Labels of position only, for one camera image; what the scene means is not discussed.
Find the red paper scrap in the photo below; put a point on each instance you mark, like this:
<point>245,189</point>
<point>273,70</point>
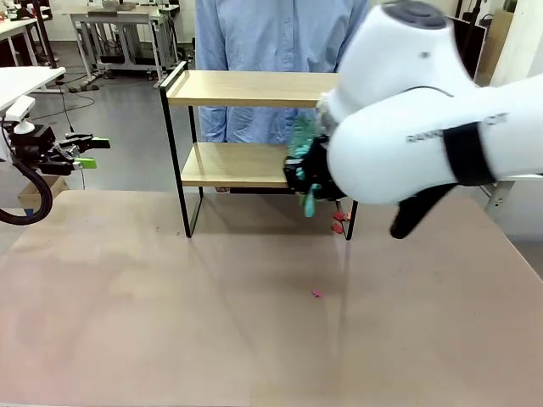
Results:
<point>338,215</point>
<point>338,229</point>

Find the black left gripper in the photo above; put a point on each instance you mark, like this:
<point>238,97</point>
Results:
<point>36,144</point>

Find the white side table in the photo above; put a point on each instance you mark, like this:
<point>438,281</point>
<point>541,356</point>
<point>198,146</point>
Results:
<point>25,80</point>
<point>498,197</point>

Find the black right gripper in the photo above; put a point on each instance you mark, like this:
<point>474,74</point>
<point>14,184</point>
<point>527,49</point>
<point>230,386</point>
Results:
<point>316,169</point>

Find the black frame wooden shelf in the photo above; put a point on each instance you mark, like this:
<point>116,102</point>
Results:
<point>237,99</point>

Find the white desk black legs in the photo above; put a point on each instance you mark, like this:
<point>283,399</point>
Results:
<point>17,26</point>

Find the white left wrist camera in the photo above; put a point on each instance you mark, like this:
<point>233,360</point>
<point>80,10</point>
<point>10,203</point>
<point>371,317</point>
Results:
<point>21,106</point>

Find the person right forearm blue sleeve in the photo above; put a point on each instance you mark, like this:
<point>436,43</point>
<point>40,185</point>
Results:
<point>212,125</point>

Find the person in blue shirt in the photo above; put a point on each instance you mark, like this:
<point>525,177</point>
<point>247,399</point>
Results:
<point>271,38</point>

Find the wooden top metal desk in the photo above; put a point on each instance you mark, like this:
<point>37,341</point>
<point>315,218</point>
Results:
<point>114,17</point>

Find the teal chenille duster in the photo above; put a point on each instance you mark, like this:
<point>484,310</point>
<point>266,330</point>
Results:
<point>309,207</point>

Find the brown cardboard box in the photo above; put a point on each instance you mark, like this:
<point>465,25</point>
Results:
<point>55,186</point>

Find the black monitor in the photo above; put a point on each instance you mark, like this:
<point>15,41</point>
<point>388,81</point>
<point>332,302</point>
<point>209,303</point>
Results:
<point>473,46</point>

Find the grey power strip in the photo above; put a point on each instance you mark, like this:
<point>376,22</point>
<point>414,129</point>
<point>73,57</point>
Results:
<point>85,87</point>

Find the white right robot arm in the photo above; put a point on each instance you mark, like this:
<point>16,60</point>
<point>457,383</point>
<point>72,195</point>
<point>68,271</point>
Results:
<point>403,85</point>

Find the brown cardboard board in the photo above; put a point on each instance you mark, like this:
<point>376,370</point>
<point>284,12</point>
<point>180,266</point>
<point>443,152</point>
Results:
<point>496,42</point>

